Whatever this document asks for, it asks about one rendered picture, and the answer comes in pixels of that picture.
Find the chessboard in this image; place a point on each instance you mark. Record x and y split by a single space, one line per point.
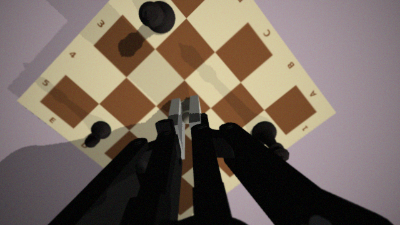
119 71

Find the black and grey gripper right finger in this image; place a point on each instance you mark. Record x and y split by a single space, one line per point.
283 193

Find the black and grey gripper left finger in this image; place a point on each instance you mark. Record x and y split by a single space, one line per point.
119 196

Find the white pawn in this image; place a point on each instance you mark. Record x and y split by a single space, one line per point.
185 110

